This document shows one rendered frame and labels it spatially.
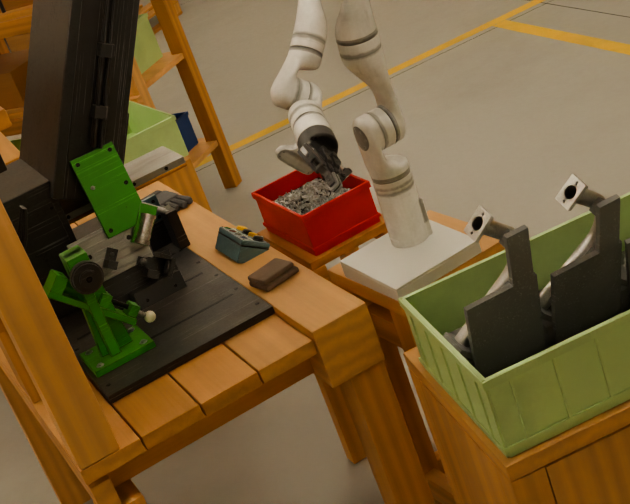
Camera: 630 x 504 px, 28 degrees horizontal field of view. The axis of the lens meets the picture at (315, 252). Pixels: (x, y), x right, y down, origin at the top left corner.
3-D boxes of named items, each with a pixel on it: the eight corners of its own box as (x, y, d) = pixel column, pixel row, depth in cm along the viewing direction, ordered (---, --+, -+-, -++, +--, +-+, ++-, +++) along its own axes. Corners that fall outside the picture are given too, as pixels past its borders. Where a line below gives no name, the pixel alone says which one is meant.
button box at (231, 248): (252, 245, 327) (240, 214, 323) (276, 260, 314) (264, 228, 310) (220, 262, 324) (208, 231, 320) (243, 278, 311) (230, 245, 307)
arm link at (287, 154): (309, 177, 250) (301, 160, 254) (345, 137, 246) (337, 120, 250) (274, 158, 245) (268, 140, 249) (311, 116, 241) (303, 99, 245)
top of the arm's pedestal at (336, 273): (434, 223, 316) (429, 209, 314) (513, 250, 289) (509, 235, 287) (331, 283, 305) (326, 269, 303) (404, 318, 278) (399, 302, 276)
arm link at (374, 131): (364, 124, 273) (385, 192, 281) (399, 106, 276) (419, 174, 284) (343, 116, 281) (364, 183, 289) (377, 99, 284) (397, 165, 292)
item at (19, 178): (72, 266, 346) (21, 157, 332) (105, 297, 320) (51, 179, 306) (12, 297, 340) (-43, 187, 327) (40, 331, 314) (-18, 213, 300)
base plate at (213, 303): (124, 209, 380) (122, 203, 379) (275, 313, 285) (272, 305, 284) (-2, 272, 367) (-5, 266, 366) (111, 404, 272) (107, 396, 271)
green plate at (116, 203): (143, 218, 317) (105, 143, 314) (150, 217, 310) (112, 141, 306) (102, 239, 314) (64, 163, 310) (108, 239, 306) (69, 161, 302)
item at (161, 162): (166, 155, 339) (162, 145, 338) (187, 166, 326) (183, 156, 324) (36, 219, 328) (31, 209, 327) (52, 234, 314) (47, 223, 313)
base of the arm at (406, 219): (416, 223, 299) (397, 160, 291) (436, 234, 291) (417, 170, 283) (384, 240, 296) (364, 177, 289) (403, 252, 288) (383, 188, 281)
